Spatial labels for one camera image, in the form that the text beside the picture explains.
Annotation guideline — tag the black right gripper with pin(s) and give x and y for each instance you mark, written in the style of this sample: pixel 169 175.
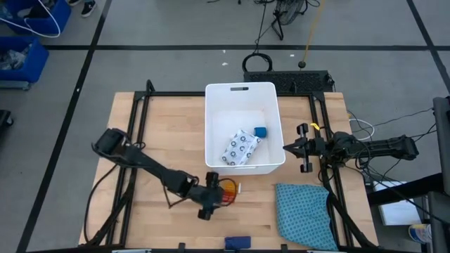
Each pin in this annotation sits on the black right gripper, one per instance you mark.
pixel 314 147

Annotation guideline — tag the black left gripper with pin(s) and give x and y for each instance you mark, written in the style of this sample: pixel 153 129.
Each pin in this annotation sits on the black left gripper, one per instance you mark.
pixel 207 196

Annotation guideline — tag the orange pill bottle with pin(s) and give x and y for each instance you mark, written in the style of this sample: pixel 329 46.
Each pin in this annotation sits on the orange pill bottle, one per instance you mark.
pixel 229 192

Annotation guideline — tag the small blue block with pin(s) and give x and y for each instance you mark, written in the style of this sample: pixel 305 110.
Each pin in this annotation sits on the small blue block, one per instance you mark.
pixel 260 132

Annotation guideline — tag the clear package with circle print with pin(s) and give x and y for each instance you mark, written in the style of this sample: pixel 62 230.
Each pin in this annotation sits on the clear package with circle print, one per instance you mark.
pixel 240 147

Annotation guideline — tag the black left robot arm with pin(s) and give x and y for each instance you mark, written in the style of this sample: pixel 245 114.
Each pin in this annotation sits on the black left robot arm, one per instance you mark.
pixel 151 165

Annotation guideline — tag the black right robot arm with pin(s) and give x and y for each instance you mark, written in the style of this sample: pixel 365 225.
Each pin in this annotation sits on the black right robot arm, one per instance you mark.
pixel 386 147

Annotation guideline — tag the white perforated plastic basket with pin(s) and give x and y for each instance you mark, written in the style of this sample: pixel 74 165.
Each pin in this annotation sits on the white perforated plastic basket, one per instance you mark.
pixel 242 105

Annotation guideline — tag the blue storage bin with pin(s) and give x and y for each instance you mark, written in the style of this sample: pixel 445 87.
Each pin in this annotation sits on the blue storage bin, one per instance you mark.
pixel 31 66
pixel 52 21

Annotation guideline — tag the blue-purple knitted cloth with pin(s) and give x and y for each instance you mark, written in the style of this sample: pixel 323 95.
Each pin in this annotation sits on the blue-purple knitted cloth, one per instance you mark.
pixel 237 242

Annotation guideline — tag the black perforated box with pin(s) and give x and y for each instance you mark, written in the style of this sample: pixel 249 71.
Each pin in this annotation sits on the black perforated box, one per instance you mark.
pixel 288 81

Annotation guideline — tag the teal patterned cloth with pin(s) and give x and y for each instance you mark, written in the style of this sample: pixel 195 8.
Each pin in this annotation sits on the teal patterned cloth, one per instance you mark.
pixel 304 216

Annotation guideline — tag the black metal beam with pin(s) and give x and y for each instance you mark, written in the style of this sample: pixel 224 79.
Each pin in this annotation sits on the black metal beam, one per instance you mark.
pixel 404 191

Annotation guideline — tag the white box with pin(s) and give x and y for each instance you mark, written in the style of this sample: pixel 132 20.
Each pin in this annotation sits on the white box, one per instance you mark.
pixel 397 207

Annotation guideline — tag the black floor fan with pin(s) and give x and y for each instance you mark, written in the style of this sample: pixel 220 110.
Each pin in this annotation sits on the black floor fan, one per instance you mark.
pixel 277 26

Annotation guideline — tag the white labelled canister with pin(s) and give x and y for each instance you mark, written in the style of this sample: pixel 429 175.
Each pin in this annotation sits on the white labelled canister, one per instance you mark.
pixel 420 232

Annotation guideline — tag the person's shoe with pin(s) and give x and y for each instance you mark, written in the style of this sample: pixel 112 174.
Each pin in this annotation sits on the person's shoe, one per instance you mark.
pixel 74 1
pixel 88 7

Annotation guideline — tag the clear plastic bags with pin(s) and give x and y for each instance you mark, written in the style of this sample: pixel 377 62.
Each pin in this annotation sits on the clear plastic bags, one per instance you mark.
pixel 12 58

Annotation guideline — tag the black table frame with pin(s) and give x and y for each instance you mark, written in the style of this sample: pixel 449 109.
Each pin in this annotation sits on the black table frame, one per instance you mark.
pixel 175 94

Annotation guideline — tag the grey metal post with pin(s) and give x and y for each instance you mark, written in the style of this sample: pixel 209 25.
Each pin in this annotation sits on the grey metal post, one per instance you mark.
pixel 442 140

